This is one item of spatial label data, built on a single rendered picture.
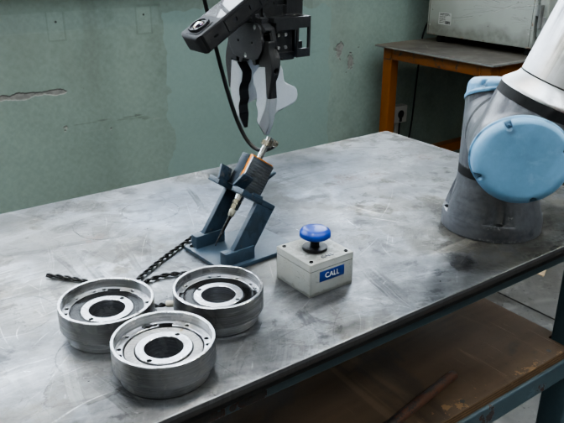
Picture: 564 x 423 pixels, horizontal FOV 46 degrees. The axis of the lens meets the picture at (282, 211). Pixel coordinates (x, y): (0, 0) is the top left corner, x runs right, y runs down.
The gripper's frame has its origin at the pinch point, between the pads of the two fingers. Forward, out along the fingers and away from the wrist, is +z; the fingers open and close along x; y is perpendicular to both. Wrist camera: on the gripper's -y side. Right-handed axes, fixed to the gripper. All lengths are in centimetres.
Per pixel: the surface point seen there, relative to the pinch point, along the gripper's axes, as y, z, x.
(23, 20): 20, 2, 146
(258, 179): 0.1, 7.7, -1.6
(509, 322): 49, 43, -14
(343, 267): 1.6, 15.4, -17.3
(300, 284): -3.6, 17.0, -15.1
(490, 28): 189, 11, 93
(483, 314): 48, 43, -10
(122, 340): -28.0, 15.4, -15.3
